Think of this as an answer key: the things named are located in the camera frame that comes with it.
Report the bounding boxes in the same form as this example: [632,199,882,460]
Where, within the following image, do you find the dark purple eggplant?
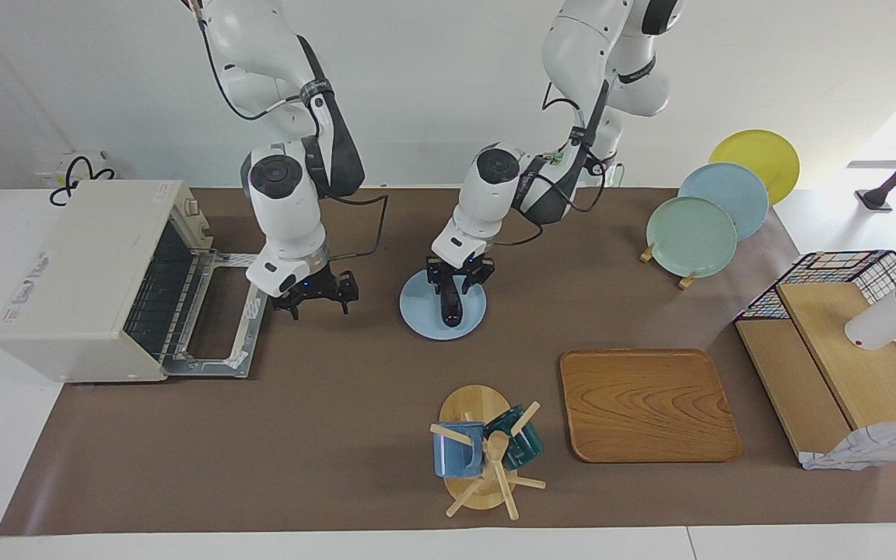
[439,274,466,327]

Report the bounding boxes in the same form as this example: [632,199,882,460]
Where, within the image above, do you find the oven glass door with handle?
[162,249,270,380]

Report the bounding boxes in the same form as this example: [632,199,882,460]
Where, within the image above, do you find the cream toaster oven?
[0,180,212,383]

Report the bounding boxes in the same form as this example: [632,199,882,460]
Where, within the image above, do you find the wooden mug tree stand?
[429,384,548,520]

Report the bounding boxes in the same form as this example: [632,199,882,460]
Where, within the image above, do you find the brown table mat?
[0,187,896,537]

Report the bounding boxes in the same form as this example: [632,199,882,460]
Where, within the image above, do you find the dark green mug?
[484,404,545,471]

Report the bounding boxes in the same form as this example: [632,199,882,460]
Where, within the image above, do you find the blue mug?
[432,422,486,478]

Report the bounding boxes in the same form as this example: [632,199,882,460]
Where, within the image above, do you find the wooden plate rack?
[639,241,699,290]

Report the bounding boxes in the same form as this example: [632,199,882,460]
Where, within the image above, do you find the brown wooden tray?
[559,348,743,464]

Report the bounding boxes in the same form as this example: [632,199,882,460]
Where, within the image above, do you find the mint green plate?
[646,196,738,278]

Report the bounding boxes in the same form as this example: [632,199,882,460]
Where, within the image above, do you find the light blue racked plate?
[679,162,770,242]

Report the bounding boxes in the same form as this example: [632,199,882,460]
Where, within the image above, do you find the white power strip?
[34,150,118,193]

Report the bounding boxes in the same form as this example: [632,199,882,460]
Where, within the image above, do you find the yellow plate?
[709,129,800,206]

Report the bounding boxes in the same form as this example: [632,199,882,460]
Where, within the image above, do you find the light wooden stepped box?
[734,282,896,467]

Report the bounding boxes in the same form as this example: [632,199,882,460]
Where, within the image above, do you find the white cup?
[844,264,896,352]

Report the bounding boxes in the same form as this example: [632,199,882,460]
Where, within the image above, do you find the white grey patterned cloth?
[800,418,896,471]

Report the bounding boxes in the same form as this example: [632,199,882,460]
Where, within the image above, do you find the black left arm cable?
[491,78,612,247]

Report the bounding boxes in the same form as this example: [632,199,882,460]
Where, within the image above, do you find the metal oven wire rack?
[128,222,215,362]

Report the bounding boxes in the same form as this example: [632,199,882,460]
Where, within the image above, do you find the black power cable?
[49,156,117,208]

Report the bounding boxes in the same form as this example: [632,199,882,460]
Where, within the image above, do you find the black wire basket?
[734,250,896,413]

